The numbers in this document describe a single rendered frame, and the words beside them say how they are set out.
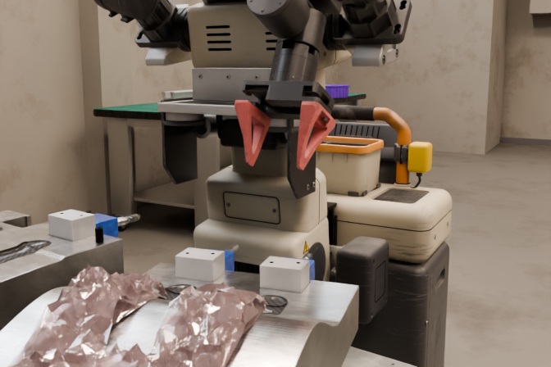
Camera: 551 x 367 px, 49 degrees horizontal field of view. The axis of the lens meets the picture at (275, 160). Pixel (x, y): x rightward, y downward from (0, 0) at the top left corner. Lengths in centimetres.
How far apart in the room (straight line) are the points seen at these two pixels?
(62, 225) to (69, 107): 344
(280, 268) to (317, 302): 6
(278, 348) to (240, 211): 68
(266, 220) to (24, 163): 301
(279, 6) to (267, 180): 49
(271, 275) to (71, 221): 26
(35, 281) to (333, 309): 33
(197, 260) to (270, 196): 40
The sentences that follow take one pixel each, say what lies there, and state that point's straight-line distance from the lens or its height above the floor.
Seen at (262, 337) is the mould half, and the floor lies 89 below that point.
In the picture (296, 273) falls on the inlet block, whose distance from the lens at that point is 69.
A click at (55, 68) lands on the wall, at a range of 416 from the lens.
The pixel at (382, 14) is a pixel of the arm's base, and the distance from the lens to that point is 99.
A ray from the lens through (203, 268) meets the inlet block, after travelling 73.
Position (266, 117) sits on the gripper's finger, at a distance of 78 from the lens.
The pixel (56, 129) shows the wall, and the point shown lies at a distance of 417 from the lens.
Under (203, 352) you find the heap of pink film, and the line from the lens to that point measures 48.
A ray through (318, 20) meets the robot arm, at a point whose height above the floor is 116.
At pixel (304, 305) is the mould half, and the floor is 86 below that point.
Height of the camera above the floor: 111
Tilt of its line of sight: 9 degrees down
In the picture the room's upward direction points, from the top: straight up
